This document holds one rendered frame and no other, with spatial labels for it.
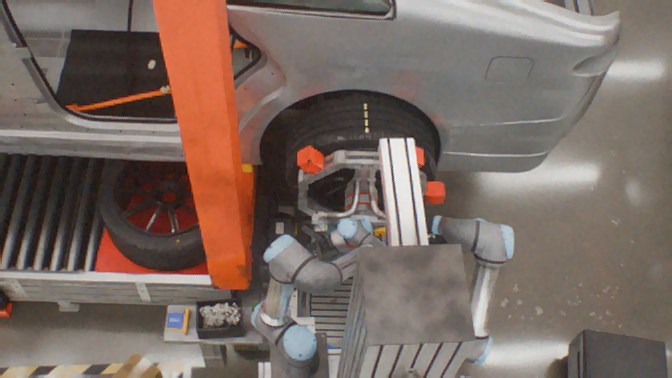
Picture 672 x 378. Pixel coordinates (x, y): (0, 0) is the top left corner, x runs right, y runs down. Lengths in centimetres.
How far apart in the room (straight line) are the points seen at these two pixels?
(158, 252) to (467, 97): 157
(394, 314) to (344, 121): 147
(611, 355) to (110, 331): 244
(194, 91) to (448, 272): 91
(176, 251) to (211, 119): 135
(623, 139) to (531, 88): 189
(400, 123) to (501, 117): 42
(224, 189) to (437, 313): 112
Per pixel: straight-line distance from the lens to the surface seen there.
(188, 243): 354
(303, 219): 397
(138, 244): 358
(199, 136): 238
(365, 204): 314
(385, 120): 309
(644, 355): 383
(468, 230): 267
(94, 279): 367
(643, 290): 439
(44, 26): 405
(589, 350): 374
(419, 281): 177
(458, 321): 175
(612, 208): 457
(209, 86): 217
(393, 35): 277
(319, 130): 309
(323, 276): 241
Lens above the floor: 362
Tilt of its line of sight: 59 degrees down
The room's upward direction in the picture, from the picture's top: 6 degrees clockwise
